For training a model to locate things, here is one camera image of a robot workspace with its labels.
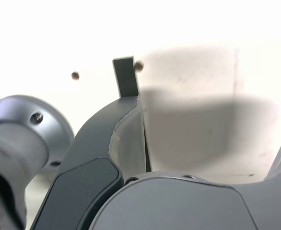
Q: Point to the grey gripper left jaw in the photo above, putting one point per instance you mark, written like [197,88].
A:
[92,148]

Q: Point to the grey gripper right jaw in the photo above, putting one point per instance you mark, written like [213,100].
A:
[179,206]

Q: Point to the black tape strip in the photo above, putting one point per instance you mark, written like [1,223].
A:
[126,76]

